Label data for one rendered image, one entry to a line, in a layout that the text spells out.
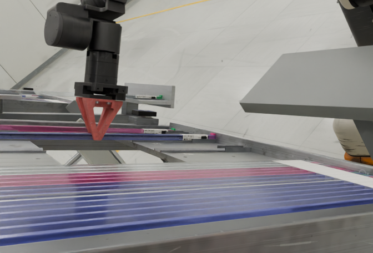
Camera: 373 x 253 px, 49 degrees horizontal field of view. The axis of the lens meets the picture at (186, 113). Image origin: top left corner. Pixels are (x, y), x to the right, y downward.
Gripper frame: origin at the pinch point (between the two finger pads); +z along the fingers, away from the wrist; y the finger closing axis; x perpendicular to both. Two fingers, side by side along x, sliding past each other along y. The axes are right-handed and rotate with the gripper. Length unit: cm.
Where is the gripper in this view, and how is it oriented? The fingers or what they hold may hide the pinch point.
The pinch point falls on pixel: (96, 135)
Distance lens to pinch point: 74.7
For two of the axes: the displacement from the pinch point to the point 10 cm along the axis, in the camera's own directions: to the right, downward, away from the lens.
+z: -0.9, 10.0, 0.3
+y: 5.3, 0.8, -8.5
